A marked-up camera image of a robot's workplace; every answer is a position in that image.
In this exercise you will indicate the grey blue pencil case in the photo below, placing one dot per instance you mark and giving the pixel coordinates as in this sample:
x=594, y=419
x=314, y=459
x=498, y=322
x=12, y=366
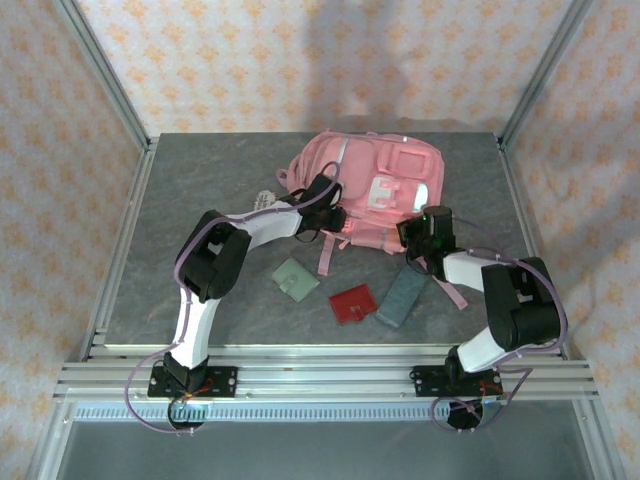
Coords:
x=400, y=300

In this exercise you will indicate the aluminium side rail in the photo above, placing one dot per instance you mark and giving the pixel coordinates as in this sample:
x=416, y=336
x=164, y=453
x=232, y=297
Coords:
x=128, y=225
x=514, y=175

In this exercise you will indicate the pink student backpack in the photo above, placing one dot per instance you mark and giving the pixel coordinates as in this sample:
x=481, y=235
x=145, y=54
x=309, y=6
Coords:
x=360, y=165

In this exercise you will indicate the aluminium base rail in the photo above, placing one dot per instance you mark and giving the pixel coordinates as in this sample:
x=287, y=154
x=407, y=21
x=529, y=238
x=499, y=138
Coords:
x=325, y=380

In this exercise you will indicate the pale green wallet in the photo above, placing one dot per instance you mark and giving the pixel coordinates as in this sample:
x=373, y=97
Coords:
x=295, y=280

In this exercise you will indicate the aluminium frame post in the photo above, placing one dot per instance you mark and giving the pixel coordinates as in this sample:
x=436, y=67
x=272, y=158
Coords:
x=546, y=67
x=102, y=67

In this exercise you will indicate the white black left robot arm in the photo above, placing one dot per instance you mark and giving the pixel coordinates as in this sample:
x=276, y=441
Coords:
x=265, y=225

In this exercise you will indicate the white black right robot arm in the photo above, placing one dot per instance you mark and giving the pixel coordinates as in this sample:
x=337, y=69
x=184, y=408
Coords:
x=520, y=310

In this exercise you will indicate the red wallet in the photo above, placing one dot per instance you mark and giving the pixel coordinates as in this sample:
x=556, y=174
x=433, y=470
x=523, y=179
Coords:
x=350, y=302

